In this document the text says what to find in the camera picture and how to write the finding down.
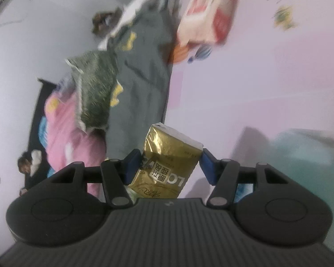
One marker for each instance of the pink blanket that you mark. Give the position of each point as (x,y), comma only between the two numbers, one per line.
(69,133)

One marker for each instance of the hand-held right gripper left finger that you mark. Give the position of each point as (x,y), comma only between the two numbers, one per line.
(132,167)

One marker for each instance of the white plastic bag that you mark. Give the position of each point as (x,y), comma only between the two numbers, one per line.
(295,155)

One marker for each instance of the pink bed sheet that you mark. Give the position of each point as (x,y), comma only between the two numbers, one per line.
(253,75)

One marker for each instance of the brown haired doll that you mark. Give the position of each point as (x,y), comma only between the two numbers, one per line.
(27,167)

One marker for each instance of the gold tissue pack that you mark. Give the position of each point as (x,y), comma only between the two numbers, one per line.
(164,155)

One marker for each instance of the green patterned pillow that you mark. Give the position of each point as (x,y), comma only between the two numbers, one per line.
(94,89)

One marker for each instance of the dark headboard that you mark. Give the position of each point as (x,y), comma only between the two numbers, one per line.
(37,116)

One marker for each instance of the grey blanket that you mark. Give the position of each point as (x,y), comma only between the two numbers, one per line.
(144,89)

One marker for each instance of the brown plush toy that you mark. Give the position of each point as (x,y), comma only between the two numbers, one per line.
(103,22)

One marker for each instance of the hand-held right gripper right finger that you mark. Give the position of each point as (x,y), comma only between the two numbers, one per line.
(210,167)

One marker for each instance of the red and white tissue pack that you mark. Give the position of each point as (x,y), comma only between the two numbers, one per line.
(206,14)

